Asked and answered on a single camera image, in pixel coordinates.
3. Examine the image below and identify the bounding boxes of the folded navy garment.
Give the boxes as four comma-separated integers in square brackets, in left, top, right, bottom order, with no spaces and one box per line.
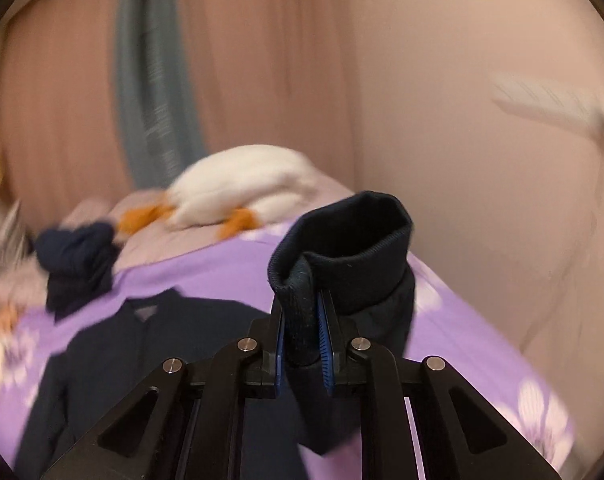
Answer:
[34,221,120,323]

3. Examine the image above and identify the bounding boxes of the purple floral bed sheet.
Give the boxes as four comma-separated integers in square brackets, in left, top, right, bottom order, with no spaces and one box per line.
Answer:
[0,224,574,469]

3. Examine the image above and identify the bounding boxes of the navy blue jacket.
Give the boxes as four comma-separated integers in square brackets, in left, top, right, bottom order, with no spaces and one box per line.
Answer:
[14,192,415,479]

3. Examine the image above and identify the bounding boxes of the teal lettered curtain band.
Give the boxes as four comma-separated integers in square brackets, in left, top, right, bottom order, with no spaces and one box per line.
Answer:
[114,0,208,188]

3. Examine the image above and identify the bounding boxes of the white wall power strip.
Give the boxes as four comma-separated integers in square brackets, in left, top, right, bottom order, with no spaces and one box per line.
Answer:
[491,75,604,149]

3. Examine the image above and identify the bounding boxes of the white orange plush duck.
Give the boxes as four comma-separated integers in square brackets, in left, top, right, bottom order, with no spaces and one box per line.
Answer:
[116,144,318,240]

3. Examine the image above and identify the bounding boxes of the pink curtain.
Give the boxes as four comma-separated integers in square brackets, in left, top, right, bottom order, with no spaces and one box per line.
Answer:
[0,0,355,230]

